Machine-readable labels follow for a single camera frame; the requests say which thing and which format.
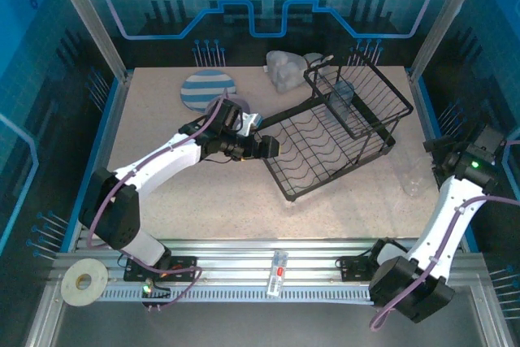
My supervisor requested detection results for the black wire dish rack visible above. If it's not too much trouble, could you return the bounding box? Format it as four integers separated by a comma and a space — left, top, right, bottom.
255, 49, 414, 202

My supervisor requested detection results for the clear glass cup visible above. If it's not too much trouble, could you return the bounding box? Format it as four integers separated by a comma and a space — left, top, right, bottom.
399, 154, 432, 198

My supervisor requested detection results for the purple bowl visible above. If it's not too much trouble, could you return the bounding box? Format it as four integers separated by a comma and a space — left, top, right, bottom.
206, 93, 250, 120

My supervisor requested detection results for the blue white striped plate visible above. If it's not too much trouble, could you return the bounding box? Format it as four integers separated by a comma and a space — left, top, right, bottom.
180, 70, 238, 114

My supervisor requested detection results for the frosted grey cup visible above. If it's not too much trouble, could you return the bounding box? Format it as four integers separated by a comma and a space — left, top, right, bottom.
327, 81, 355, 121

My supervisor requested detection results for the black controller board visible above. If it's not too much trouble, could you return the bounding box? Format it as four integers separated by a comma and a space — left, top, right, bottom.
140, 280, 172, 314

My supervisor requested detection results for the white tape roll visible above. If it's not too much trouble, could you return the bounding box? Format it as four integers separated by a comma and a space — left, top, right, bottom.
60, 258, 110, 306

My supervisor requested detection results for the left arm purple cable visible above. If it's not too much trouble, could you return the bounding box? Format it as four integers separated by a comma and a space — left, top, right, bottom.
87, 97, 203, 314

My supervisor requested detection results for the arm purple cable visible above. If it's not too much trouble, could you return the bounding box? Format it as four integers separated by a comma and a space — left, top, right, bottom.
87, 97, 203, 314
368, 139, 520, 332

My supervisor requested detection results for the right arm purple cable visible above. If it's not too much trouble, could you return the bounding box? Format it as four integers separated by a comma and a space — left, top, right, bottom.
368, 139, 520, 332

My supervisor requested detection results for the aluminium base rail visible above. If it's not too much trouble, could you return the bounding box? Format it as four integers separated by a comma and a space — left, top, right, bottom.
52, 236, 487, 283

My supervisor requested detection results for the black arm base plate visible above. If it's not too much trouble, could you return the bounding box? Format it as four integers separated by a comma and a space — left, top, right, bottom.
339, 254, 379, 283
123, 254, 199, 283

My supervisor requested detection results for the aluminium frame post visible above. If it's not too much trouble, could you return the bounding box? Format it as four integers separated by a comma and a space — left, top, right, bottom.
409, 0, 491, 76
43, 0, 132, 80

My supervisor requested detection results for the grey slotted cable duct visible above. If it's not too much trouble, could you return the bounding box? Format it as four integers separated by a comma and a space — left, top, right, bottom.
97, 284, 377, 304

